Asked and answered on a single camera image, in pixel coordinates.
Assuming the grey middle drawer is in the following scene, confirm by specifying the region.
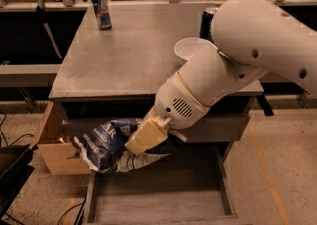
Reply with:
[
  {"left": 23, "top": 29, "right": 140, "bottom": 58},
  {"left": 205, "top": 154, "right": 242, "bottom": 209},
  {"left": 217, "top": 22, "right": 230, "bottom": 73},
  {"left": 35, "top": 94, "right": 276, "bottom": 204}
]
[{"left": 62, "top": 114, "right": 250, "bottom": 143}]

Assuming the white ceramic bowl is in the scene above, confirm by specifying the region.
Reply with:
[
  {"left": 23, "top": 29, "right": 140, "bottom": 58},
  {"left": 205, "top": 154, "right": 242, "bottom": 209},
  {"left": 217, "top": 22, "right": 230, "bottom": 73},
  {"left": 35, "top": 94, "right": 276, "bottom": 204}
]
[{"left": 174, "top": 37, "right": 218, "bottom": 61}]

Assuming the grey open bottom drawer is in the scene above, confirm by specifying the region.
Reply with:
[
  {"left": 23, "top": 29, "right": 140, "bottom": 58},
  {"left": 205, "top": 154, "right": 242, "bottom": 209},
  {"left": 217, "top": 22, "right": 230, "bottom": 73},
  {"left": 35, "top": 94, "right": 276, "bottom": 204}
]
[{"left": 82, "top": 143, "right": 252, "bottom": 225}]

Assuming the blue pepsi can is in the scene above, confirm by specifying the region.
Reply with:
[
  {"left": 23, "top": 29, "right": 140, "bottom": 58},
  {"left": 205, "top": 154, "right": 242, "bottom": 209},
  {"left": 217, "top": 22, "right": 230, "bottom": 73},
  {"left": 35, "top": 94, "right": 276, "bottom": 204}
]
[{"left": 200, "top": 7, "right": 218, "bottom": 41}]

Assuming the black equipment case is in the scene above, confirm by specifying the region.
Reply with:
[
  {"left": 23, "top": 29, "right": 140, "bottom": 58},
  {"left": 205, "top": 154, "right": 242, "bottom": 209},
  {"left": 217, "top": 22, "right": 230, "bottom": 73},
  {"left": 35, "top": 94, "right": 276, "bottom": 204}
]
[{"left": 0, "top": 145, "right": 34, "bottom": 218}]

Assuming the blue silver energy drink can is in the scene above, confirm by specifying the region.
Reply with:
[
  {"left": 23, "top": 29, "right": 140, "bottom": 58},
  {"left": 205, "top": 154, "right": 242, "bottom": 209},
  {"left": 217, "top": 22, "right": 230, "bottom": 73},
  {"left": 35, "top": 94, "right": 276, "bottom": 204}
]
[{"left": 91, "top": 0, "right": 112, "bottom": 30}]

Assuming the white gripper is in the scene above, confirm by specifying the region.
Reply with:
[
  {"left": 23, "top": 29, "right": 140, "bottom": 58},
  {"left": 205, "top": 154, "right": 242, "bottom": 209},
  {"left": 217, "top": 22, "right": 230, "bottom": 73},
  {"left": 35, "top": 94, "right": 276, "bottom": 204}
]
[{"left": 125, "top": 72, "right": 209, "bottom": 155}]

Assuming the grey wooden drawer cabinet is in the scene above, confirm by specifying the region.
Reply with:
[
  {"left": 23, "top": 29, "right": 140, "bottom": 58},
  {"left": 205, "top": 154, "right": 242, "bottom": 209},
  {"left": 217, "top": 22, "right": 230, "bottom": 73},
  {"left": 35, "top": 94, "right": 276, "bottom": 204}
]
[{"left": 48, "top": 1, "right": 264, "bottom": 225}]

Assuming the blue chip bag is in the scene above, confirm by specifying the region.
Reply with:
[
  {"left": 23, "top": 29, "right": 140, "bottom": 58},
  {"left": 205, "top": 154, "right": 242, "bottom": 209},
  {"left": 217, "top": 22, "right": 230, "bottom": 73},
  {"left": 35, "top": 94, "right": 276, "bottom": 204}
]
[{"left": 73, "top": 118, "right": 183, "bottom": 173}]

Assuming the light wooden box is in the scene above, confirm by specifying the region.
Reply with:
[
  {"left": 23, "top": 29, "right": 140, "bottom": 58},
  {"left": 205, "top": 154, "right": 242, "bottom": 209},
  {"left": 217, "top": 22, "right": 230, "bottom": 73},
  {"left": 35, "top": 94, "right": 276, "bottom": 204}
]
[{"left": 30, "top": 102, "right": 90, "bottom": 175}]

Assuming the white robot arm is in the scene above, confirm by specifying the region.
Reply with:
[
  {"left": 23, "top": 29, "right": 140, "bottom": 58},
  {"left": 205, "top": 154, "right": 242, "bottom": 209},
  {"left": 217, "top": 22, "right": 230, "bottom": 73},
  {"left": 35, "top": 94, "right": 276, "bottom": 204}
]
[{"left": 125, "top": 0, "right": 317, "bottom": 155}]

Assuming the black floor cable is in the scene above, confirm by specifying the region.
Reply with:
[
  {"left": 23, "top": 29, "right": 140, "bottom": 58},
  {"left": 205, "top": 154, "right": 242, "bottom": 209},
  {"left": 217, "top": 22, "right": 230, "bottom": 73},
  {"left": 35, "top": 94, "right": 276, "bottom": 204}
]
[{"left": 57, "top": 197, "right": 87, "bottom": 225}]

